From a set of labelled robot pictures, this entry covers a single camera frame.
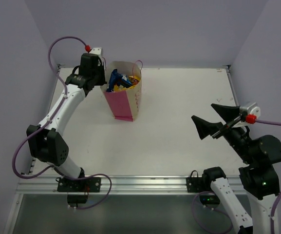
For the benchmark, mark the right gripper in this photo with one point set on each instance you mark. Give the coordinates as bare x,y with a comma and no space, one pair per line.
205,128

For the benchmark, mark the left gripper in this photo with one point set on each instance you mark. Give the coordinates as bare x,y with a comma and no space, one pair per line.
97,79

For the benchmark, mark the pink beige paper bag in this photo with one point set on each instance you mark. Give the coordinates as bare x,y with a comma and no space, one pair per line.
123,102

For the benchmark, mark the blue M&M snack packet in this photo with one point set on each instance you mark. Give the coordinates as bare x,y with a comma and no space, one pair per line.
125,82

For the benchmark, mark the yellow M&M snack packet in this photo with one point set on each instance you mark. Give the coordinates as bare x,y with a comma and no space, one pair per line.
134,80

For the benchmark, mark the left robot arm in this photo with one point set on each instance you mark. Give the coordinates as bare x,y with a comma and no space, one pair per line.
46,141

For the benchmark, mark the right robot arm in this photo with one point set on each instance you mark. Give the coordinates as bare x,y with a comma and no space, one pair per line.
258,177

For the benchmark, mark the dark blue snack packet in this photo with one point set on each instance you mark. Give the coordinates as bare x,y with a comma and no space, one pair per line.
114,78

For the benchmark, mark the right black controller box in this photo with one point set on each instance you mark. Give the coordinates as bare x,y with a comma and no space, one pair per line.
209,199

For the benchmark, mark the black controller box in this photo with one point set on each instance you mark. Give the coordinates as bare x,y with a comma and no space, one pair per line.
75,200
209,199

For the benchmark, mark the left black controller box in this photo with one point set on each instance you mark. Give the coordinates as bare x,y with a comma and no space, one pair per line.
75,200

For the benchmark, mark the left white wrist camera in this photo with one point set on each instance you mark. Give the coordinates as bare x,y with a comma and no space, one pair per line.
97,51

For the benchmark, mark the right black base bracket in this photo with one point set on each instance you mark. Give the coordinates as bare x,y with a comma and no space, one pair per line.
194,183

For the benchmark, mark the black base bracket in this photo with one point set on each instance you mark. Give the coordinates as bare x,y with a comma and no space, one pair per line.
91,185
194,183

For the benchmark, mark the left black base bracket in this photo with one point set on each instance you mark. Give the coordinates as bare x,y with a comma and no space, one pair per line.
91,185

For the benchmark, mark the aluminium mounting rail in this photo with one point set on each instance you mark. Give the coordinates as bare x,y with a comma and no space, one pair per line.
121,185

